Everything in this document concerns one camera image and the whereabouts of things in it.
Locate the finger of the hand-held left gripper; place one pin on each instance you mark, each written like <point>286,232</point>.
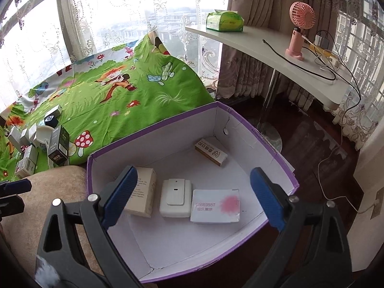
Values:
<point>10,207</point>
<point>16,186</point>

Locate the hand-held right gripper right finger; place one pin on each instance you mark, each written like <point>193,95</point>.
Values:
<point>267,198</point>

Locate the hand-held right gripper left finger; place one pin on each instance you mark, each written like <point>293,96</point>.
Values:
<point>120,198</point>

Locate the pile of small boxes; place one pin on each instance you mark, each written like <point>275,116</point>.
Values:
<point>28,159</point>

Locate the purple cardboard box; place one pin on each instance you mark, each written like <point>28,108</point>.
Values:
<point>180,240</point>

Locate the beige cushion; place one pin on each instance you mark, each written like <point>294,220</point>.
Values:
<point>39,186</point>

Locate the beige carton box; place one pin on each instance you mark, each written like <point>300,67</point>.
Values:
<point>144,192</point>

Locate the white box with pink spot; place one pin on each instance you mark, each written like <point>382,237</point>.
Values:
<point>214,207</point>

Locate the white plastic device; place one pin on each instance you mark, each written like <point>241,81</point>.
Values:
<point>175,199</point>

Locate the black carton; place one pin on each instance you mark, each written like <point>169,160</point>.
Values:
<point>58,148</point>

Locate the white round dish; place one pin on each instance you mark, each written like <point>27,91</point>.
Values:
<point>43,133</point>

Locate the tan and white small box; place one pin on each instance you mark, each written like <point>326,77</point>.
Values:
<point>210,152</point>

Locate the green printed blanket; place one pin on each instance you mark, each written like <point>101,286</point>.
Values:
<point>126,96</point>

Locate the chrome desk leg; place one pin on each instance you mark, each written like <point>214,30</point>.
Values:
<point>271,90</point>

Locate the white desk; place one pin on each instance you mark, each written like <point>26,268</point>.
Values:
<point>255,45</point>

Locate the pink handheld fan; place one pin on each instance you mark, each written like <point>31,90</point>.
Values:
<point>295,45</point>

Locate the white power strip with plugs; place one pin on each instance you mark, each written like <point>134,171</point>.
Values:
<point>322,40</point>

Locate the green tissue pack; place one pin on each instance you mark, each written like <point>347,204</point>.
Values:
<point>225,21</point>

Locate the white lace curtain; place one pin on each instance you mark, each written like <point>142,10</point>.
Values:
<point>120,9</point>

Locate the wall socket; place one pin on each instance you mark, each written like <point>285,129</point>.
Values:
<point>376,205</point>

